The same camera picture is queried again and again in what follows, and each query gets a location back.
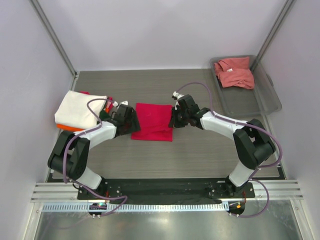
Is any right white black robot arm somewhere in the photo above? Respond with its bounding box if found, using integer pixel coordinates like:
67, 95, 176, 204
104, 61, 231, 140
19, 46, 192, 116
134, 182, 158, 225
168, 92, 276, 198

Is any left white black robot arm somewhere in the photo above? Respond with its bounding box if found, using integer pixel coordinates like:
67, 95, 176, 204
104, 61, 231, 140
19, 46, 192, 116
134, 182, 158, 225
47, 104, 141, 200

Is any right aluminium corner post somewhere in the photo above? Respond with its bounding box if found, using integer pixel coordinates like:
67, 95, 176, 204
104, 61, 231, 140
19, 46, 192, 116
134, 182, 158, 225
250, 0, 297, 72

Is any slotted cable duct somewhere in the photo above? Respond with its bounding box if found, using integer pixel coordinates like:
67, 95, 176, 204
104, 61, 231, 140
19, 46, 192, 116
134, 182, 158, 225
42, 201, 229, 213

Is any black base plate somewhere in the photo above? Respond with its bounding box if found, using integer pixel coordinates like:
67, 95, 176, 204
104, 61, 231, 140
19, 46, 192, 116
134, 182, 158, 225
76, 177, 256, 205

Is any red t-shirt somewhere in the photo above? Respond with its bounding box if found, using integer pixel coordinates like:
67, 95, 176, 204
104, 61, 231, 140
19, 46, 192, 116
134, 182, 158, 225
131, 103, 173, 142

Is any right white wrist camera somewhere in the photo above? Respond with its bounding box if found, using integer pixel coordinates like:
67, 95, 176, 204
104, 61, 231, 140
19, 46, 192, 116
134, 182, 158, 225
171, 91, 184, 101

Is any salmon pink t-shirt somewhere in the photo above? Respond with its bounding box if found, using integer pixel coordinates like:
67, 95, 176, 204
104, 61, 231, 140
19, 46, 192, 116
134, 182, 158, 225
213, 56, 255, 90

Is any left aluminium corner post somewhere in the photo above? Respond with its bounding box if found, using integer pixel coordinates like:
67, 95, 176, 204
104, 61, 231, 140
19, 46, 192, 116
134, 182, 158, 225
29, 0, 77, 79

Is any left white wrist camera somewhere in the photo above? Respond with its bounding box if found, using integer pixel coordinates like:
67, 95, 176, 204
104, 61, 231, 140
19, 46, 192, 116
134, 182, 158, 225
112, 100, 129, 108

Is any aluminium corner post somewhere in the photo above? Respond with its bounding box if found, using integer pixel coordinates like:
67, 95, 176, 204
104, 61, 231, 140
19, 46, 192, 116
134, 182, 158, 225
250, 0, 297, 72
29, 0, 77, 79

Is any grey plastic tray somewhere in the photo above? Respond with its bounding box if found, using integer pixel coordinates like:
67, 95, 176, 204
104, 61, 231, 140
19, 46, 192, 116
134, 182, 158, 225
209, 55, 282, 118

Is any folded dark green t-shirt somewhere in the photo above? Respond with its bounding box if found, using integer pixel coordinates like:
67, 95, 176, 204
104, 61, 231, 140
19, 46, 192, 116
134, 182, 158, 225
99, 109, 111, 124

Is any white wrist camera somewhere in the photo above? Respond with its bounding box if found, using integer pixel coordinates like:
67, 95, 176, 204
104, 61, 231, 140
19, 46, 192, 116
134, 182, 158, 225
171, 91, 184, 101
112, 100, 129, 108

